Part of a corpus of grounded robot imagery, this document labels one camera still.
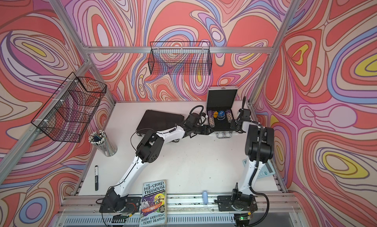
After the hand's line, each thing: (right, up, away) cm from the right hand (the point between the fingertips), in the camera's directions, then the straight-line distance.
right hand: (235, 127), depth 104 cm
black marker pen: (-86, -26, -22) cm, 93 cm away
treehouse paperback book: (-51, -36, -34) cm, 71 cm away
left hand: (-16, -2, -6) cm, 18 cm away
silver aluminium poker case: (-9, +15, +7) cm, 19 cm away
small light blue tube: (-25, -33, -31) cm, 52 cm away
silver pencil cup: (-84, -5, -22) cm, 87 cm away
